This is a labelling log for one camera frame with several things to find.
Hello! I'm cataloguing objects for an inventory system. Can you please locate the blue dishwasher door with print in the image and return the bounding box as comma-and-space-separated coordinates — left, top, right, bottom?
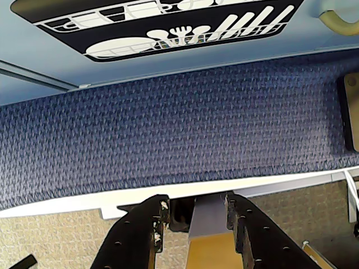
0, 0, 359, 92

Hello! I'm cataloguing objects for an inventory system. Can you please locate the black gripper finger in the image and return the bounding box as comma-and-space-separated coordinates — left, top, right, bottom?
225, 192, 332, 269
94, 194, 171, 269

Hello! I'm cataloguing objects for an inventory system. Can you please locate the blue woven mat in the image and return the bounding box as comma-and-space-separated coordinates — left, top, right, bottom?
0, 54, 359, 211

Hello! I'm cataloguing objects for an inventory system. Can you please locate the gray square bar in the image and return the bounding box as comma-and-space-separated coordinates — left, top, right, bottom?
187, 195, 237, 269

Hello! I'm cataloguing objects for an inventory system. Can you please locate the gold dishwasher door handle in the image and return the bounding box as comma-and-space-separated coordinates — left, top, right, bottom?
319, 10, 359, 36

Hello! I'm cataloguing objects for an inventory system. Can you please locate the black flat bar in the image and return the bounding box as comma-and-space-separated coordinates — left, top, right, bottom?
0, 253, 38, 269

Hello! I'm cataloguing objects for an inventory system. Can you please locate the beige board with black edge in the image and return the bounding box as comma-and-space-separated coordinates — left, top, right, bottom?
337, 73, 359, 154

